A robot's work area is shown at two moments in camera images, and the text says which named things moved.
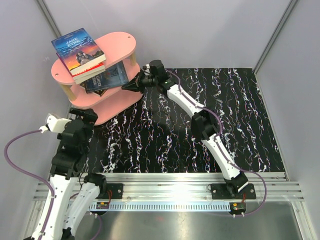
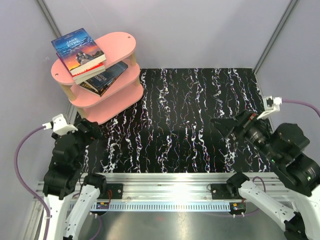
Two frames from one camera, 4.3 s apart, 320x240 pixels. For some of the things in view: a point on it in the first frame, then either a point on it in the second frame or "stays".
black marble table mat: x=156 y=136 stays
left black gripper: x=89 y=116 -> x=93 y=133
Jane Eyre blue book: x=78 y=51 stays
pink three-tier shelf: x=105 y=93 stays
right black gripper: x=135 y=85 -> x=240 y=124
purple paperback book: x=81 y=78 stays
